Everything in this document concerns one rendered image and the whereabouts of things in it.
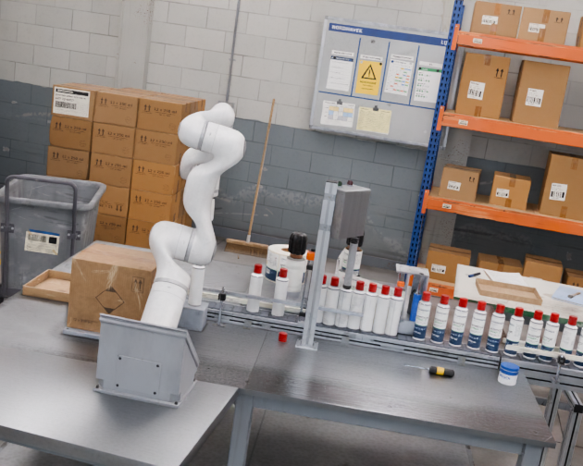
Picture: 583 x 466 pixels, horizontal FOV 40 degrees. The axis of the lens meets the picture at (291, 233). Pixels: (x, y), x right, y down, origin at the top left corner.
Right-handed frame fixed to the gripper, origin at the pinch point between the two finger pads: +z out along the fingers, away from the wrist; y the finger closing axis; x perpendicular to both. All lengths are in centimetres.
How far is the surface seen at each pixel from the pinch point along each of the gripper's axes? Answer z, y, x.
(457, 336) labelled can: 28, 14, -106
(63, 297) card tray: 36, 1, 54
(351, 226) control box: -12, 4, -57
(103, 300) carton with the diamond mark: 23.4, -29.0, 27.8
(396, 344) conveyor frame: 35, 11, -83
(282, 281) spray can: 17.6, 13.2, -32.8
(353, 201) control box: -22, 2, -56
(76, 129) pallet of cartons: 16, 328, 181
